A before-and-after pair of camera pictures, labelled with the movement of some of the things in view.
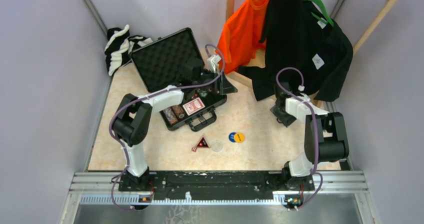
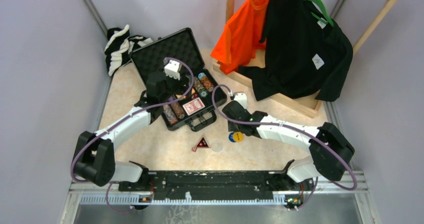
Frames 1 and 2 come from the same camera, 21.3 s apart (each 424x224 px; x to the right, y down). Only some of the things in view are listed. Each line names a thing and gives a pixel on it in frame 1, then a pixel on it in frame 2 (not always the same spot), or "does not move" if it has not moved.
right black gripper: [285, 120] -> [231, 127]
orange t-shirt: [240, 38] does not move
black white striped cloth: [119, 46] does not move
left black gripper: [225, 86] -> [181, 87]
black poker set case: [160, 63] does not move
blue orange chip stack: [171, 115] does not move
